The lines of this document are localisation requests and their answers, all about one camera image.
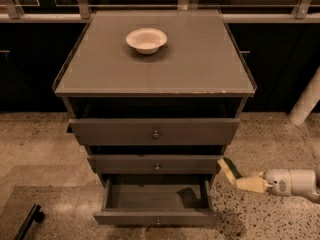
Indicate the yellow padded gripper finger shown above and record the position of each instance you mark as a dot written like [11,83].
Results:
[252,184]
[255,174]

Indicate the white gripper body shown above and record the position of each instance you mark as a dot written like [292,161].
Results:
[277,182]

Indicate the green and yellow sponge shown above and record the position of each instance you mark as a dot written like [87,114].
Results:
[229,169]

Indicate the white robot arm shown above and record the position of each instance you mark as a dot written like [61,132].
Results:
[305,183]

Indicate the grey open bottom drawer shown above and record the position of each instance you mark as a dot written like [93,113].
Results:
[157,200]

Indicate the grey drawer cabinet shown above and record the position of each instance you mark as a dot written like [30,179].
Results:
[199,73]

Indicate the grey top drawer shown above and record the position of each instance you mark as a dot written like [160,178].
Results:
[141,132]

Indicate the grey middle drawer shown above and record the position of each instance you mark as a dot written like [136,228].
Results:
[154,164]

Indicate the white bowl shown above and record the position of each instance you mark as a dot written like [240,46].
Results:
[146,40]

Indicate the black bar on floor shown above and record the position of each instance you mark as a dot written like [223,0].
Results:
[35,215]

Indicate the metal window railing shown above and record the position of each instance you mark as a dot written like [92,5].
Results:
[12,10]

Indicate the white post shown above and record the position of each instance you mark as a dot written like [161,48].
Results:
[307,101]

